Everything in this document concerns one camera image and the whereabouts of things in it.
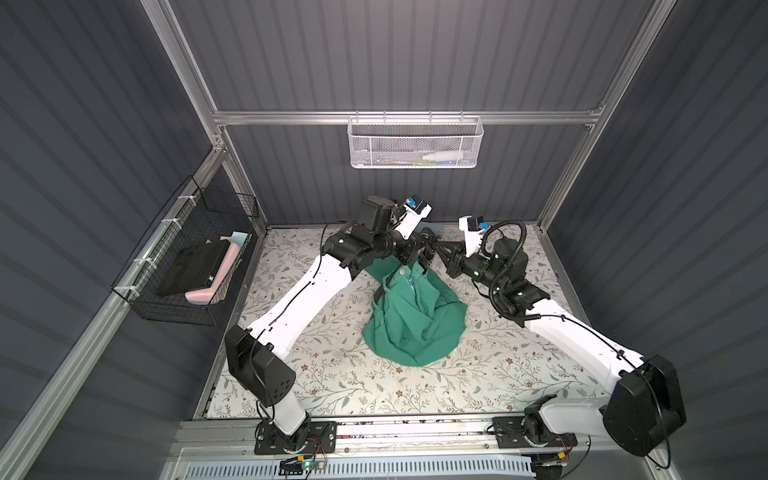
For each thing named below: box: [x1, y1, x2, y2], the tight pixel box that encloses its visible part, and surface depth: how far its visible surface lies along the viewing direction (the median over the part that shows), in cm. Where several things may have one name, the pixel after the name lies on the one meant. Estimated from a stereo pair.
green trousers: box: [362, 256, 468, 367], surface depth 84 cm
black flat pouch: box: [158, 240, 230, 296], surface depth 69 cm
